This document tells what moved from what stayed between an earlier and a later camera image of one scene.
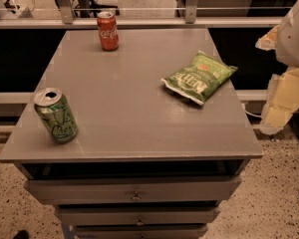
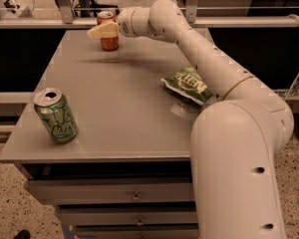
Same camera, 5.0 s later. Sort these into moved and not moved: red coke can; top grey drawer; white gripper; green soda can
Moved: white gripper
Not moved: red coke can; top grey drawer; green soda can
